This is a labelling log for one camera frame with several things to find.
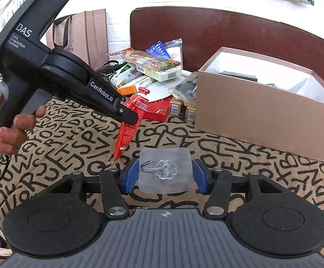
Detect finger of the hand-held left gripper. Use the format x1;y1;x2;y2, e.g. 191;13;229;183
106;102;139;125

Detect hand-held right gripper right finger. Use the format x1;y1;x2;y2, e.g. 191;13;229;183
193;159;285;219

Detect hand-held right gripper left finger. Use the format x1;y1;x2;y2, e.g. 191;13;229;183
49;159;140;219

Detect red squeeze tube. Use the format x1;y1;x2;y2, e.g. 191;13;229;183
112;87;151;162

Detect red box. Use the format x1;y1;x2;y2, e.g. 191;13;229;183
141;99;171;122

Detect clear adhesive wall hook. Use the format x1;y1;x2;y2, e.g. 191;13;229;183
135;147;194;195

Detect pink cardboard box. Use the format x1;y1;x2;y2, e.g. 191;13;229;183
194;46;324;162

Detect person's left hand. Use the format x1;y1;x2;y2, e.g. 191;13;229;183
0;80;47;156

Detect orange box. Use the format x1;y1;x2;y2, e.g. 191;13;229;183
116;85;138;95

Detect green white packet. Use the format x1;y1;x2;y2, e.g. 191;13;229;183
110;64;148;88

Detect white paper packet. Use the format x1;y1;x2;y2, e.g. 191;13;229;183
144;74;199;103

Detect small brown box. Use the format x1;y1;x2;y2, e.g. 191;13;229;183
170;97;185;115
185;102;197;122

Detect white green medicine box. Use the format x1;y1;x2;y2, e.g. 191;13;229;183
135;63;182;82

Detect long printed snack packet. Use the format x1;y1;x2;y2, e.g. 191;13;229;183
107;49;183;71

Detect bagged clear hook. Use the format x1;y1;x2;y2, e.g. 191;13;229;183
167;71;199;102

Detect letter-print blanket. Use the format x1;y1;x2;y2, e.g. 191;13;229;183
0;95;324;260

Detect blue packet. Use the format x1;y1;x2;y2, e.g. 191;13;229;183
146;43;171;59

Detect black flat case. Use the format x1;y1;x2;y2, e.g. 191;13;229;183
219;71;259;83

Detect dark red wooden headboard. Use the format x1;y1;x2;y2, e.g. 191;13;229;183
130;6;324;95

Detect black cables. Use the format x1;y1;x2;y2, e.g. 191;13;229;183
95;60;123;79

